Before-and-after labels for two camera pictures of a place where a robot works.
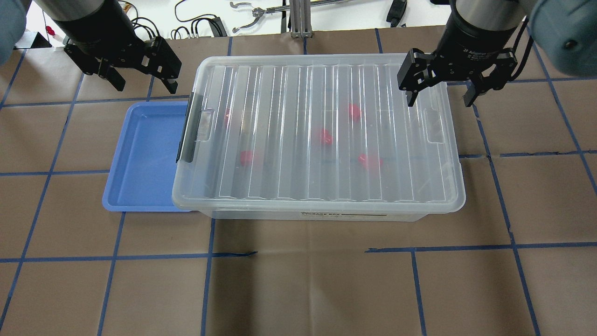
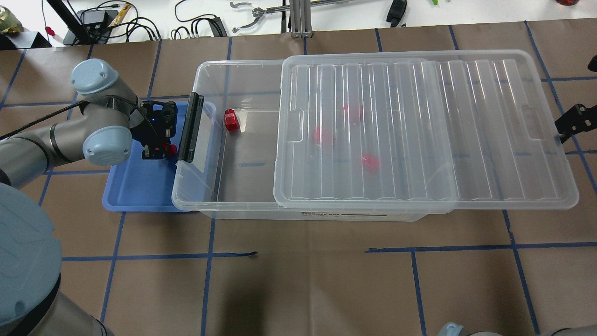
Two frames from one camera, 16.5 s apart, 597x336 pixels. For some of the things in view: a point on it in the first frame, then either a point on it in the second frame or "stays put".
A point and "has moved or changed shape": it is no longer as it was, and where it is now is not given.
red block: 371,163 stays put
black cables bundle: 216,25 stays put
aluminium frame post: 301,18 stays put
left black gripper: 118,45 -> 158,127
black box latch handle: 188,142 stays put
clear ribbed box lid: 317,133 has moved or changed shape
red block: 246,157 -> 172,149
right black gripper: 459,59 -> 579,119
